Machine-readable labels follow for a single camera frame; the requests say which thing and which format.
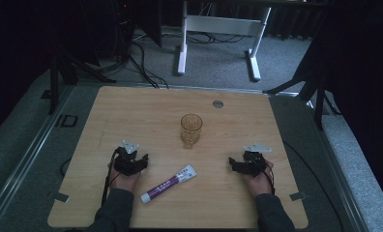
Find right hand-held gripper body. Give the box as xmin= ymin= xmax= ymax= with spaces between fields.
xmin=241 ymin=142 xmax=274 ymax=178

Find hand-held gripper cable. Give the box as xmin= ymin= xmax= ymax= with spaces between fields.
xmin=101 ymin=147 xmax=121 ymax=207
xmin=265 ymin=161 xmax=277 ymax=196

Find right hand-held gripper cable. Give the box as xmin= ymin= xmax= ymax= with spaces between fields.
xmin=265 ymin=161 xmax=277 ymax=196

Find person's right hand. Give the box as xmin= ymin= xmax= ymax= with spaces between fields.
xmin=241 ymin=159 xmax=275 ymax=198

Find black stand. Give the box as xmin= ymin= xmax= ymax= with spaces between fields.
xmin=262 ymin=64 xmax=342 ymax=131
xmin=48 ymin=44 xmax=117 ymax=116

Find black floor cables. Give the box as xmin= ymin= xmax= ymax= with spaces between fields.
xmin=127 ymin=41 xmax=170 ymax=90

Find person's left hand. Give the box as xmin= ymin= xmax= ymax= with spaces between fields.
xmin=107 ymin=162 xmax=142 ymax=194

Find white purple toothpaste tube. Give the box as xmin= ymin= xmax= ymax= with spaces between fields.
xmin=139 ymin=163 xmax=198 ymax=204

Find cables under desk frame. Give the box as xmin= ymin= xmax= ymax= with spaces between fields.
xmin=186 ymin=31 xmax=247 ymax=45

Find white metal desk frame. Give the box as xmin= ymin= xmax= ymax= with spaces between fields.
xmin=176 ymin=0 xmax=273 ymax=82

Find grey tape piece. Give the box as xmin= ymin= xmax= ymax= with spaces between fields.
xmin=289 ymin=191 xmax=309 ymax=202

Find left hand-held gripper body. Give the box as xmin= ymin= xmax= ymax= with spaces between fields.
xmin=114 ymin=139 xmax=148 ymax=177

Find aluminium floor rail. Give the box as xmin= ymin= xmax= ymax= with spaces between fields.
xmin=307 ymin=100 xmax=371 ymax=232
xmin=0 ymin=85 xmax=75 ymax=232

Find thin black floor cable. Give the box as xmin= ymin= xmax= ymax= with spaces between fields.
xmin=281 ymin=140 xmax=346 ymax=232

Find dark equipment tower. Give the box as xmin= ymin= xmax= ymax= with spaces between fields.
xmin=108 ymin=0 xmax=136 ymax=61

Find clear glass cup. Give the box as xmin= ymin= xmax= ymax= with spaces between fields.
xmin=180 ymin=113 xmax=203 ymax=150

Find left hand-held gripper cable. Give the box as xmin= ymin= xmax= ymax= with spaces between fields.
xmin=101 ymin=147 xmax=121 ymax=207

